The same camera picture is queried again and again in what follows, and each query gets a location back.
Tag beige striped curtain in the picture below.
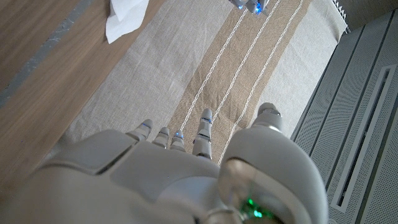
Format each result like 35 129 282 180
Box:
58 0 348 166

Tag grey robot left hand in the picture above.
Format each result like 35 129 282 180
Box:
229 0 270 16

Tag white tissue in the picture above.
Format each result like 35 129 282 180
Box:
104 0 150 44

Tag black white zigzag rail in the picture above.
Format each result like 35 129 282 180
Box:
331 0 348 34

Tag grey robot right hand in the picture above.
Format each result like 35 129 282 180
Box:
0 102 330 224

